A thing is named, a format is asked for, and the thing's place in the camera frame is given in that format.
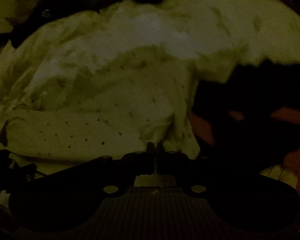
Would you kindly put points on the pale bed sheet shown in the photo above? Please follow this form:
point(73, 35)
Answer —
point(190, 22)

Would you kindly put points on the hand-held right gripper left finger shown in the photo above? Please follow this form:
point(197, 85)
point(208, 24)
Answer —
point(150, 155)

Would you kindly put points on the dark cloth with reddish lining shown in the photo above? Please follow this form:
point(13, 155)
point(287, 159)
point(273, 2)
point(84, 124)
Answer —
point(255, 95)

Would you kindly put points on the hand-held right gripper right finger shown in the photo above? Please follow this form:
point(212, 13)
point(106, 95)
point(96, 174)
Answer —
point(160, 155)

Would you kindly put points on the pale dotted garment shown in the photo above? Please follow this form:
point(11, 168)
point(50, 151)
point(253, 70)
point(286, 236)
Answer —
point(102, 100)

